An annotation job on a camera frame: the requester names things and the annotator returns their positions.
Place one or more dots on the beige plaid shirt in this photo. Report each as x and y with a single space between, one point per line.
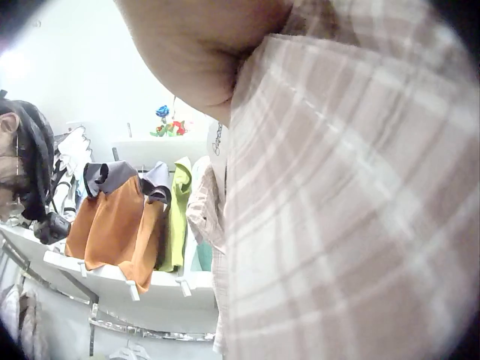
337 210
204 210

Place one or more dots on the hanging beige plaid shirt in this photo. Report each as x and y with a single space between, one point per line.
204 210

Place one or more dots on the lime green shirt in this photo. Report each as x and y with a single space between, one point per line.
178 210

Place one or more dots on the teal garment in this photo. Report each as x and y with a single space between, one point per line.
201 257

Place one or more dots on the colourful flower decoration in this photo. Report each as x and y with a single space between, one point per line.
168 125

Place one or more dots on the orange shirt with grey collar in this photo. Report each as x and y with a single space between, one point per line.
148 240
101 221

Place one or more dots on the white display shelf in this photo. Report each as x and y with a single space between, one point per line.
112 281

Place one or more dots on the hanging white garments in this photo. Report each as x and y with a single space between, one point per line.
71 157

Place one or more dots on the hanging pale plaid garments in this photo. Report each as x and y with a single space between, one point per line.
22 322

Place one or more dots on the chrome clothes rail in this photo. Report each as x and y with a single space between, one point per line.
150 332

